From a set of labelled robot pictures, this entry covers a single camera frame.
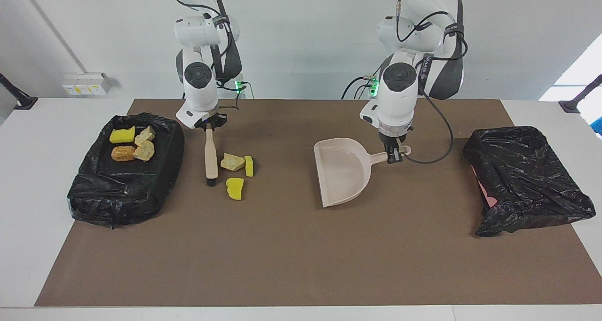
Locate beige hand brush black bristles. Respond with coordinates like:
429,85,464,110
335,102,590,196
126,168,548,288
204,127,219,187

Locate jagged beige sponge piece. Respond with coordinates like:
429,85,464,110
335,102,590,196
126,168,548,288
220,153,246,172

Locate beige plastic dustpan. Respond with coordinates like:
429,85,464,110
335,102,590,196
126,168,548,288
313,138,412,209

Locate pointed beige sponge piece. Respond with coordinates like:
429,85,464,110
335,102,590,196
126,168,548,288
135,125,157,146

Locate curved yellow sponge piece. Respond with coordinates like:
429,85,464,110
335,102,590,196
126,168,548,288
225,177,245,201

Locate oval beige sponge piece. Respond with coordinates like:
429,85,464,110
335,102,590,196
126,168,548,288
133,140,155,162

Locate notched yellow sponge piece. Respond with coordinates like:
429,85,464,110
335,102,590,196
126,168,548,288
109,126,136,144

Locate orange brown sponge piece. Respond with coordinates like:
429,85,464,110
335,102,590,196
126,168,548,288
111,145,136,162

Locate pink plastic bin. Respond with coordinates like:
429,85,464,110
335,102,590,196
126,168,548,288
472,164,497,208

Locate left black-lined bin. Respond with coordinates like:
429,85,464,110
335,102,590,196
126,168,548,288
67,113,185,229

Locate black plastic trash bag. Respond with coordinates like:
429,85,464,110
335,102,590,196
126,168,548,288
462,126,596,237

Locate brown table mat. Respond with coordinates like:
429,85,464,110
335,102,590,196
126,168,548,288
34,99,602,307

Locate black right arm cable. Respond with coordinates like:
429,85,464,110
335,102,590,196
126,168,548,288
172,0,241,110

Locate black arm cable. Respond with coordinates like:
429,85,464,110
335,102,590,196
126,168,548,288
172,0,241,110
394,0,468,164

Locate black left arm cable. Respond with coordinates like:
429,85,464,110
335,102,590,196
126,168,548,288
394,0,468,164

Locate black left base cable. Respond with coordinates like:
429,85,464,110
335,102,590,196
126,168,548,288
341,76,374,99

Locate white wall socket box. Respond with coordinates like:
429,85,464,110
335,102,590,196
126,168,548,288
62,73,112,96

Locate grey wall conduit pipe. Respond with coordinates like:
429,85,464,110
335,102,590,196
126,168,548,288
18,0,87,75

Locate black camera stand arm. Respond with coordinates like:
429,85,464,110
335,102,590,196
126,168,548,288
559,74,602,114
0,72,39,110

